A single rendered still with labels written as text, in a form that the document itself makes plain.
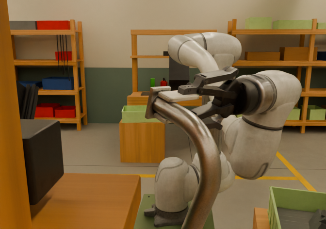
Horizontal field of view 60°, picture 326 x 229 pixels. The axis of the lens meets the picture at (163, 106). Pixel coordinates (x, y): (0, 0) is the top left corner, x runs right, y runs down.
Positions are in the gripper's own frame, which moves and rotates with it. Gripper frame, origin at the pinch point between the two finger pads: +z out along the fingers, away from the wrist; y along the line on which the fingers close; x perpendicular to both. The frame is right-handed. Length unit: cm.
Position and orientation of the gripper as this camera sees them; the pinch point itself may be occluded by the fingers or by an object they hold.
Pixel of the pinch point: (176, 106)
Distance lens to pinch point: 47.7
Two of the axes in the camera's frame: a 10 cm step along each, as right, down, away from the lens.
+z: -7.5, 1.1, -6.6
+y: 1.9, -9.1, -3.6
